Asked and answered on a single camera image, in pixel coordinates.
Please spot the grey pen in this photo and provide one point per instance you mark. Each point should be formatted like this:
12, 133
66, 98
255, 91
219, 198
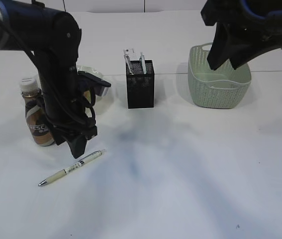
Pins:
128, 63
143, 63

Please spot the clear plastic ruler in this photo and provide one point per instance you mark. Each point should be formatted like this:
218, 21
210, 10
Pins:
131, 53

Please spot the cream pen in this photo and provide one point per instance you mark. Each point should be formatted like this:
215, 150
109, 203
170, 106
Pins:
83, 161

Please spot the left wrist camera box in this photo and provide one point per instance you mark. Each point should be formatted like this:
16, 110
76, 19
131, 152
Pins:
88, 80

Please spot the black mesh pen holder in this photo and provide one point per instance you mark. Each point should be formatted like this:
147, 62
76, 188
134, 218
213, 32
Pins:
140, 86

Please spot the sugared bread roll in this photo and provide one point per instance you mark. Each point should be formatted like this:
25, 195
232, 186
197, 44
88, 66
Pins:
87, 95

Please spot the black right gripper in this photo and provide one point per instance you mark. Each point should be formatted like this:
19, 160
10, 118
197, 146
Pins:
249, 28

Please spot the brown Nescafe coffee bottle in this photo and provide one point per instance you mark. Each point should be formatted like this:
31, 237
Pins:
30, 91

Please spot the green wavy glass plate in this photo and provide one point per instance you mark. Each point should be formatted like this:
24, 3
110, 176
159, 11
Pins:
90, 70

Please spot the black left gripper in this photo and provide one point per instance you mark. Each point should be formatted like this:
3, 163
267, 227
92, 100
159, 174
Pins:
69, 116

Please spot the green woven plastic basket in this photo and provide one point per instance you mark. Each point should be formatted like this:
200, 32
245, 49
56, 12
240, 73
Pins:
223, 88

